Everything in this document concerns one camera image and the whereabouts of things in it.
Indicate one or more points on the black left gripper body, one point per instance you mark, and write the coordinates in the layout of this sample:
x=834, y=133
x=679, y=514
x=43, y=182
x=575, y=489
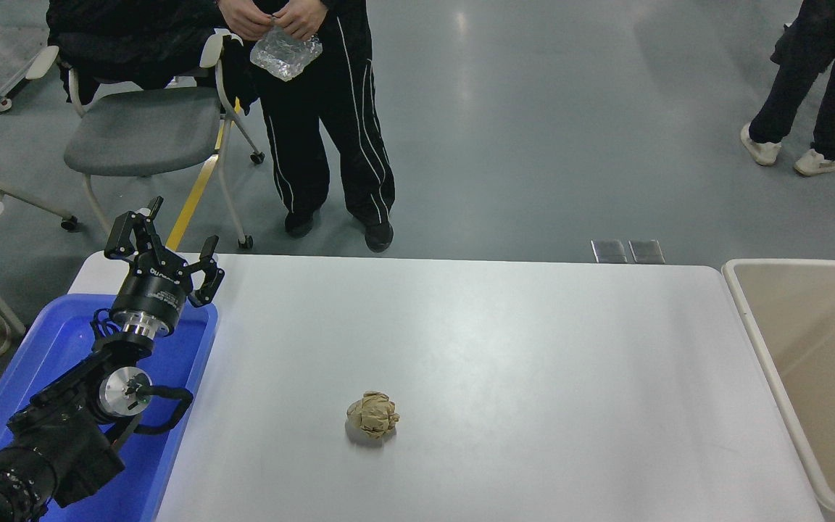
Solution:
x=151, y=293

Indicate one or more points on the clear plastic bag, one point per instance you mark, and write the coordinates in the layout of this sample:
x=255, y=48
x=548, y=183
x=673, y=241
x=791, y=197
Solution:
x=287, y=54

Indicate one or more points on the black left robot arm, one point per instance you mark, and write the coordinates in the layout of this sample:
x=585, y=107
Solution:
x=62, y=435

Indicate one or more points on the person's right hand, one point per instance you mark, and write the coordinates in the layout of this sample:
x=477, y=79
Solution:
x=243, y=18

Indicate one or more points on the person's left hand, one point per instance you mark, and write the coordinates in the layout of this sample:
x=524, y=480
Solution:
x=301, y=18

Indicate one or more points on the grey seat wheeled chair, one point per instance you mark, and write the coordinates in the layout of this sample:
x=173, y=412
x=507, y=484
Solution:
x=142, y=130

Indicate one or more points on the blue plastic tray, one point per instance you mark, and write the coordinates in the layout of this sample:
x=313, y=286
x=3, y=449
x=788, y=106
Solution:
x=48, y=341

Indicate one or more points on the black jacket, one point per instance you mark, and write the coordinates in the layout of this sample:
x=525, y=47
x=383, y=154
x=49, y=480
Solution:
x=142, y=36

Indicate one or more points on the crumpled tan paper ball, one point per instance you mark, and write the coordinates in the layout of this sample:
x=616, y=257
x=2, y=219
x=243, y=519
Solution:
x=372, y=415

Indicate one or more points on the large pale bin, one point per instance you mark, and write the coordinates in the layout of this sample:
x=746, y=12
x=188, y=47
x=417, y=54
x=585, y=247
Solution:
x=823, y=348

